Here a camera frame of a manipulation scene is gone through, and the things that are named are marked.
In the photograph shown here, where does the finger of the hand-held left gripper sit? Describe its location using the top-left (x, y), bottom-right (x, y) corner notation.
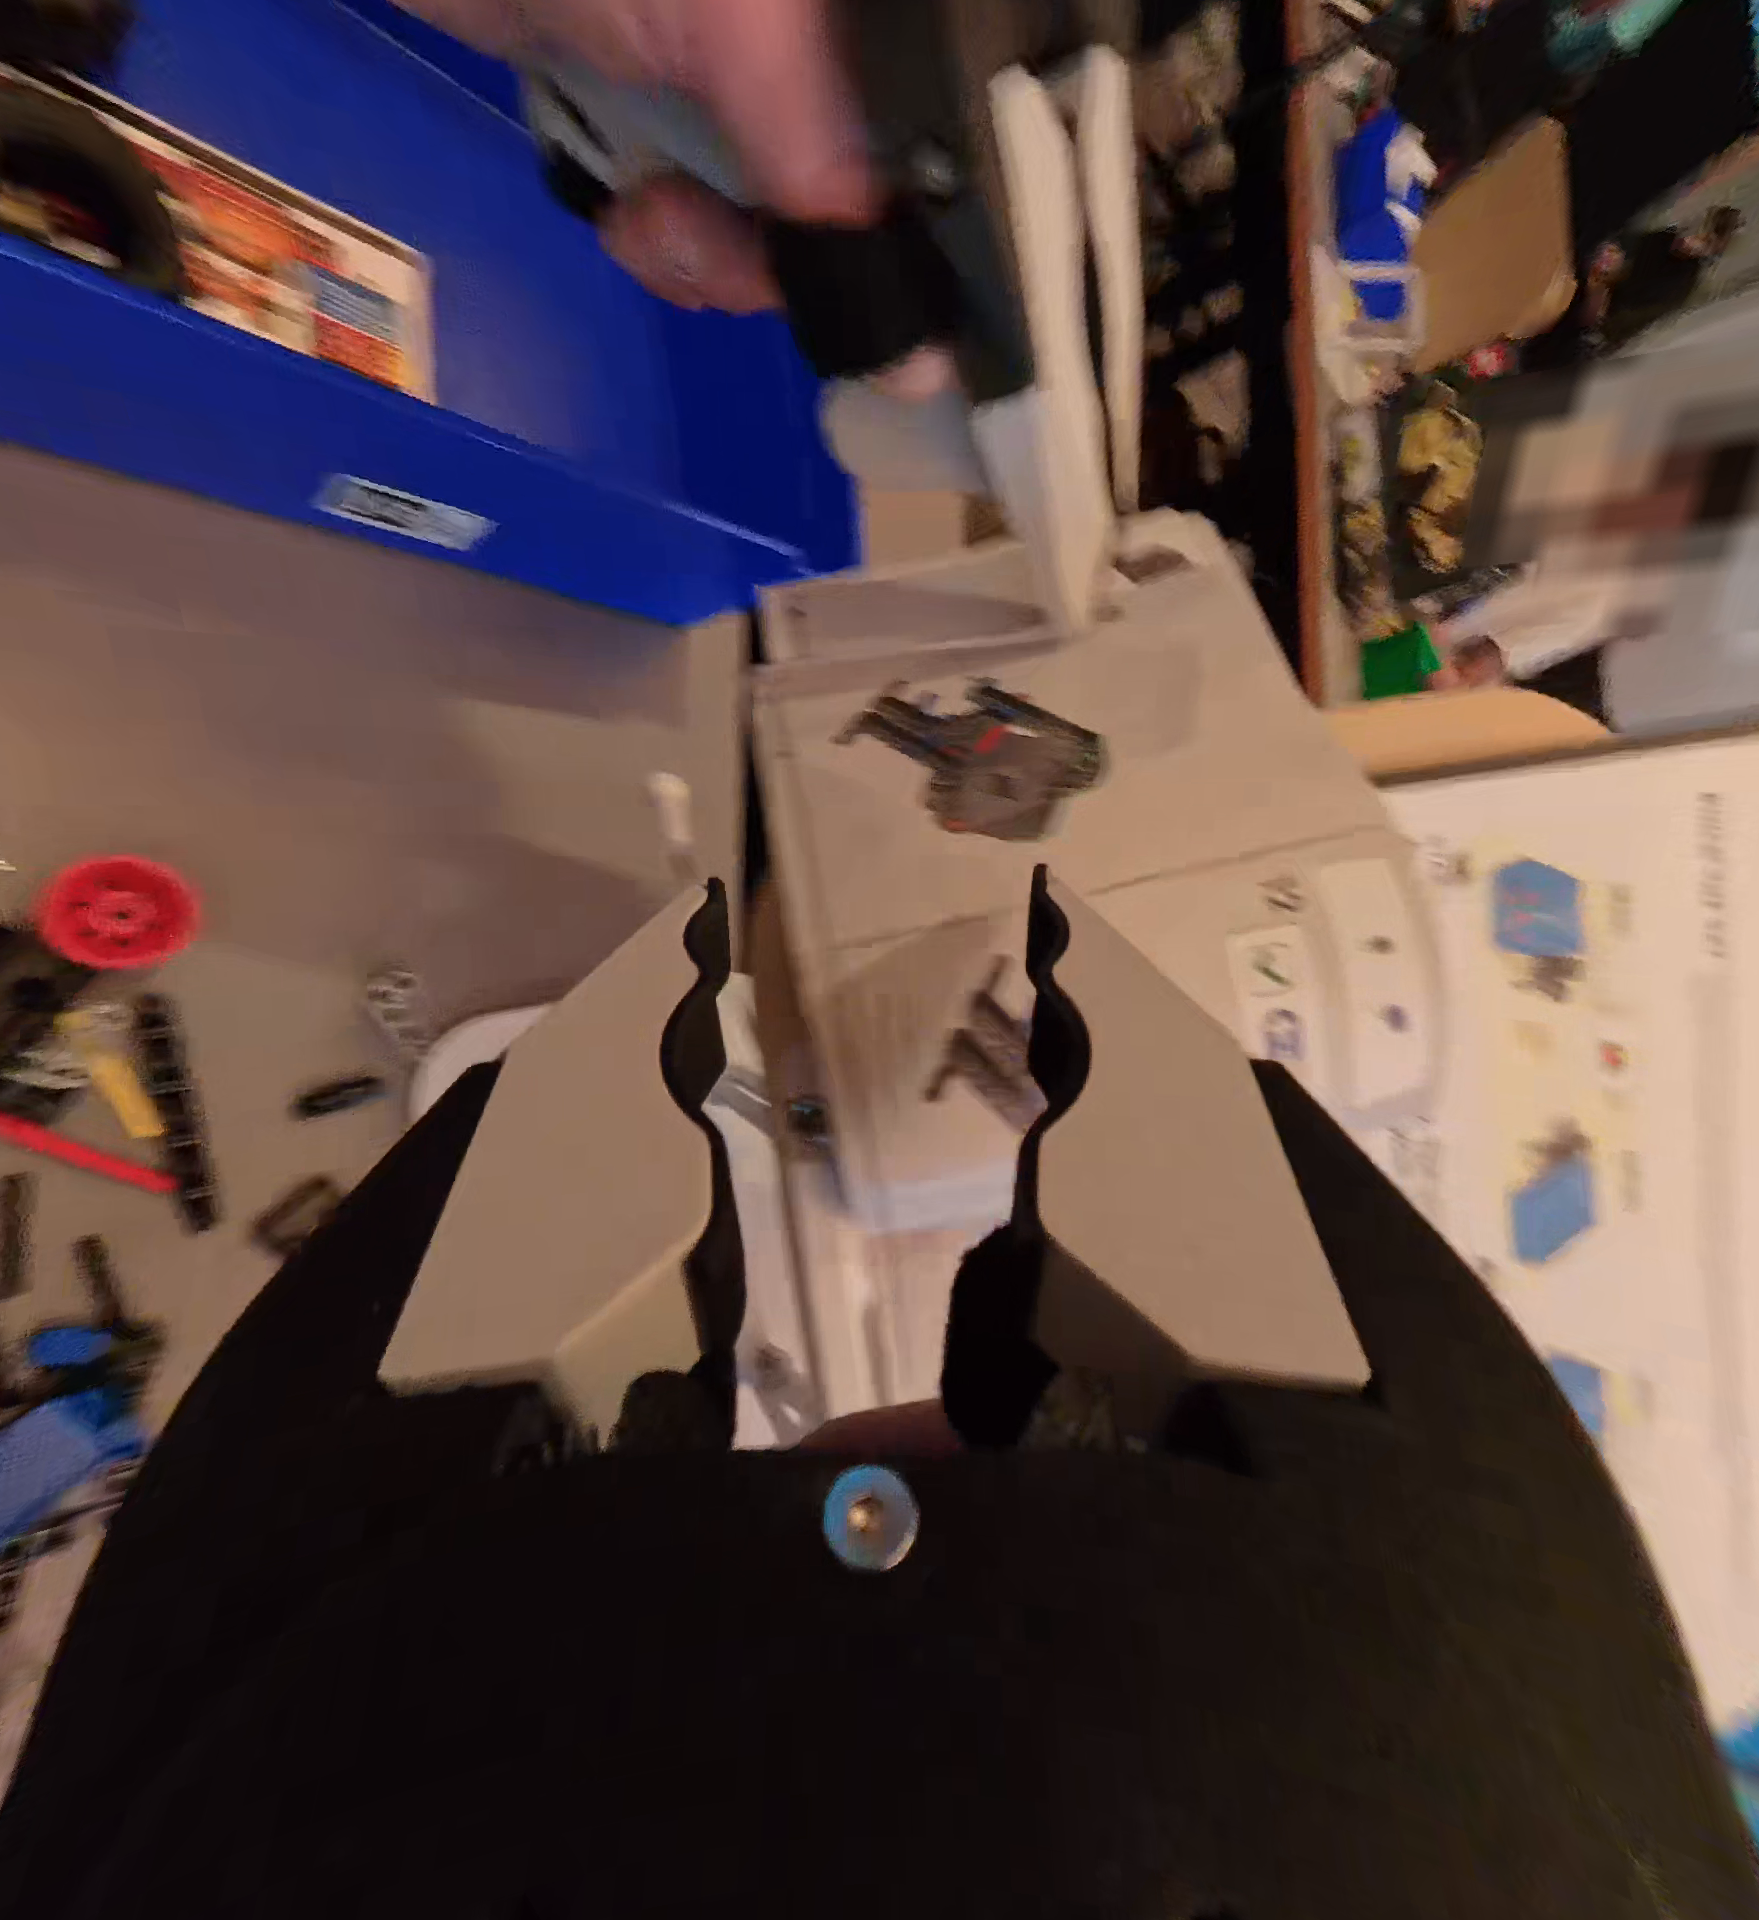
top-left (969, 66), bottom-right (1121, 636)
top-left (1072, 43), bottom-right (1148, 514)

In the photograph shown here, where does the instruction booklet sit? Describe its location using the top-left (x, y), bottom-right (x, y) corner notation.
top-left (744, 510), bottom-right (1759, 1727)

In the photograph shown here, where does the person's left hand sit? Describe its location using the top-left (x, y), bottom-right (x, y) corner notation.
top-left (413, 0), bottom-right (888, 318)

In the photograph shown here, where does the blue plastic bin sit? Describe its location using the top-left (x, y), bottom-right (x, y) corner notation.
top-left (0, 0), bottom-right (863, 629)

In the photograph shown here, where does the long black holed beam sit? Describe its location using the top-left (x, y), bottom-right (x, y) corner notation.
top-left (128, 990), bottom-right (222, 1232)

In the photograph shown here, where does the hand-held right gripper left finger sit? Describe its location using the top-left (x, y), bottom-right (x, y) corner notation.
top-left (375, 878), bottom-right (749, 1448)

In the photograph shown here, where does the red axle rod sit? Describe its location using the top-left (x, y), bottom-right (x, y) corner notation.
top-left (0, 1110), bottom-right (184, 1194)

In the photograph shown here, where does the blue flat panel piece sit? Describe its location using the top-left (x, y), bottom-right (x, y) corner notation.
top-left (0, 1320), bottom-right (162, 1577)

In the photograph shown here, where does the yellow axle rod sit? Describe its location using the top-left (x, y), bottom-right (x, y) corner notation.
top-left (77, 1052), bottom-right (167, 1142)

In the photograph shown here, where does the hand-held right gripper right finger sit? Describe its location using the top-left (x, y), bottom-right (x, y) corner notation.
top-left (942, 862), bottom-right (1375, 1448)

